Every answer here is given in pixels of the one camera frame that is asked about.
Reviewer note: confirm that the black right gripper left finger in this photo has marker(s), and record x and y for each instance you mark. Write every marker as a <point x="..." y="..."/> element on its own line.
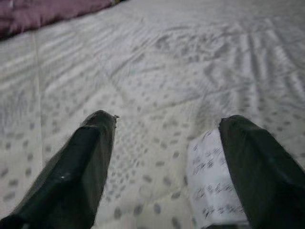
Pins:
<point x="66" y="181"/>

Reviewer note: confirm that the white quilted mattress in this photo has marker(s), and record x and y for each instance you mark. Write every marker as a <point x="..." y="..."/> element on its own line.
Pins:
<point x="166" y="71"/>

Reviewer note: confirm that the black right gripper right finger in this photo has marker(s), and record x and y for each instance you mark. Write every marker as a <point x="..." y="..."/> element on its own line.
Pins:
<point x="267" y="186"/>

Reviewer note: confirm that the purple cartoon print blanket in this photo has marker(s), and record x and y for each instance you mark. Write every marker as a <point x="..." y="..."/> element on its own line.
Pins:
<point x="35" y="14"/>

